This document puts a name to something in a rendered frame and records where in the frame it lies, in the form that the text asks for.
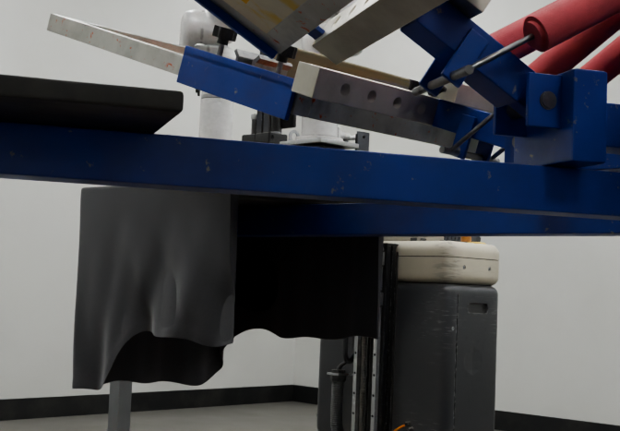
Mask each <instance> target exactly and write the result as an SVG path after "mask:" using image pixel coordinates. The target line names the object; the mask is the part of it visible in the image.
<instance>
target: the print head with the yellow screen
mask: <svg viewBox="0 0 620 431"><path fill-rule="evenodd" d="M195 1H196V2H197V3H198V4H200V5H201V6H203V7H204V8H205V9H207V11H208V12H210V13H211V14H212V15H213V16H215V17H216V18H218V19H219V20H220V21H222V22H223V23H224V24H225V25H227V26H228V27H229V28H231V29H232V30H234V31H235V32H236V33H238V34H239V35H240V36H241V37H243V38H244V39H245V40H247V41H248V42H250V43H251V44H252V45H254V46H255V47H256V48H257V49H258V50H259V51H260V52H262V53H263V54H265V55H266V56H267V57H268V58H270V59H273V58H274V57H275V55H276V54H277V53H279V54H280V53H282V52H283V51H285V50H286V49H287V48H289V47H290V46H291V45H293V44H294V43H296V42H297V41H299V40H300V39H301V38H303V36H305V35H306V34H308V35H309V36H311V37H312V38H313V39H315V41H314V43H313V44H312V46H313V47H314V48H315V49H317V50H318V51H319V52H320V53H322V54H323V55H324V56H325V57H326V58H328V59H329V60H330V61H331V62H333V63H334V64H335V65H337V64H339V63H341V62H343V61H344V60H346V59H348V58H349V57H351V56H353V55H355V54H357V53H359V52H361V51H362V50H363V49H365V48H366V47H368V46H370V45H372V44H373V43H375V42H377V41H379V40H381V39H383V38H384V37H386V36H388V35H389V34H390V33H392V32H394V31H395V30H398V29H400V31H401V32H402V33H404V34H405V35H406V36H407V37H409V38H410V39H411V40H412V41H414V42H415V43H416V44H418V45H419V46H420V47H421V48H423V49H424V50H425V51H426V52H427V53H429V54H430V55H431V56H432V57H433V58H434V61H433V63H432V64H431V65H430V66H429V68H428V69H427V71H426V72H425V74H424V75H423V77H422V79H421V80H420V82H419V85H420V86H418V87H416V88H414V89H412V94H413V95H414V96H419V95H421V94H423V93H426V92H427V91H428V92H429V93H431V94H432V95H433V96H437V95H438V93H439V92H440V90H441V89H442V88H443V87H444V85H446V84H448V83H452V84H453V85H454V86H455V87H457V88H459V87H460V86H461V84H462V83H463V81H464V82H465V83H466V84H468V85H469V86H470V87H471V88H473V89H474V90H475V91H477V92H478V93H479V94H480V95H482V96H483V97H484V98H485V99H486V100H487V101H489V102H490V103H491V104H492V105H493V106H495V107H496V108H499V107H502V106H505V105H507V115H508V116H509V118H511V119H519V118H522V117H524V118H525V119H526V88H527V73H529V72H533V73H535V71H533V70H532V69H531V68H530V67H528V66H527V65H526V64H525V63H523V62H522V61H521V60H520V59H518V58H517V57H516V56H515V55H514V54H512V53H511V52H508V53H506V54H503V55H501V56H499V57H497V58H496V59H494V60H493V61H491V62H489V63H487V64H485V65H483V66H480V67H478V68H476V69H474V68H473V66H471V64H473V63H475V62H477V61H479V60H481V59H483V58H485V57H486V56H488V55H490V54H493V53H495V52H496V51H498V50H500V49H502V48H504V46H503V45H502V44H501V43H500V42H498V41H497V40H496V39H494V38H493V37H492V36H491V35H489V34H488V33H487V32H486V31H485V30H483V29H482V28H481V27H479V26H478V25H477V24H476V23H474V22H473V21H472V20H471V18H474V17H475V16H477V15H479V14H481V13H482V12H483V11H484V10H485V9H486V7H487V6H488V4H489V3H490V1H491V0H357V1H356V2H355V3H353V4H352V5H350V6H349V7H347V8H346V9H344V10H343V11H342V12H340V13H339V14H338V15H337V16H336V17H334V18H333V19H331V20H330V21H329V22H328V23H327V24H326V26H325V27H324V29H322V28H320V27H319V25H320V24H322V23H323V22H324V21H326V20H327V19H328V18H330V17H332V16H333V15H334V14H336V13H337V12H338V11H340V10H341V9H343V8H344V7H345V6H346V5H348V4H349V3H350V2H352V1H353V0H195Z"/></svg>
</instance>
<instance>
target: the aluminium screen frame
mask: <svg viewBox="0 0 620 431"><path fill-rule="evenodd" d="M47 30H48V31H51V32H54V33H56V34H59V35H62V36H65V37H67V38H70V39H73V40H76V41H79V42H84V43H86V44H88V45H91V46H94V47H97V48H100V49H103V50H105V51H108V52H111V53H114V54H119V55H121V56H123V57H126V58H129V59H132V60H135V61H138V62H140V63H143V64H146V65H149V66H153V67H156V68H158V69H161V70H164V71H167V72H170V73H173V74H175V75H178V73H179V70H180V66H181V63H182V59H183V55H184V51H185V47H184V46H181V45H177V44H173V43H169V42H163V41H159V40H155V39H151V38H148V37H144V36H140V35H136V34H133V33H129V32H125V31H121V30H115V29H111V28H107V27H103V26H100V25H96V24H92V23H88V22H85V21H81V20H77V19H73V18H68V17H64V16H60V15H56V14H53V13H51V15H50V18H49V22H48V27H47ZM291 114H294V115H299V116H302V117H307V118H312V119H316V120H320V121H325V122H330V123H333V124H338V125H343V126H350V127H355V128H360V129H363V130H368V131H373V132H377V133H381V134H386V135H391V136H394V137H399V138H407V139H411V140H416V141H421V142H425V143H429V144H434V145H438V146H442V147H447V148H451V147H452V146H453V142H454V139H455V136H456V133H453V132H450V131H446V130H444V129H441V128H438V127H435V126H429V125H425V124H421V123H417V122H413V121H409V120H405V119H401V118H397V117H393V116H389V115H384V114H378V113H373V112H369V111H366V110H362V109H357V108H353V107H350V106H345V105H341V104H337V103H333V102H326V101H321V100H318V99H314V98H310V97H307V96H304V95H302V94H299V93H295V97H294V100H293V104H292V109H291ZM478 143H479V140H476V139H473V138H472V139H471V142H470V146H469V148H468V152H473V153H475V152H476V149H477V146H478Z"/></svg>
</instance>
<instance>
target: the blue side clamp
mask: <svg viewBox="0 0 620 431"><path fill-rule="evenodd" d="M293 81H294V78H290V77H286V76H283V75H281V74H278V73H275V72H271V71H268V70H266V69H263V68H259V67H256V66H251V65H248V64H245V63H242V62H239V61H235V60H232V59H230V58H227V57H224V56H220V55H217V54H213V53H209V52H206V51H203V50H200V49H197V48H194V47H191V46H187V45H186V46H185V51H184V55H183V59H182V63H181V66H180V70H179V73H178V77H177V80H176V82H178V83H181V84H183V85H186V86H188V87H191V88H194V89H197V90H201V91H204V92H206V93H209V94H212V95H215V96H217V97H220V98H223V99H225V100H228V101H231V102H235V103H238V104H241V105H243V106H246V107H249V108H252V109H254V110H257V111H259V112H262V113H265V114H270V115H272V116H275V117H278V118H280V119H283V120H287V121H288V120H289V117H290V113H291V109H292V104H293V100H294V97H295V93H296V92H293V91H292V84H293Z"/></svg>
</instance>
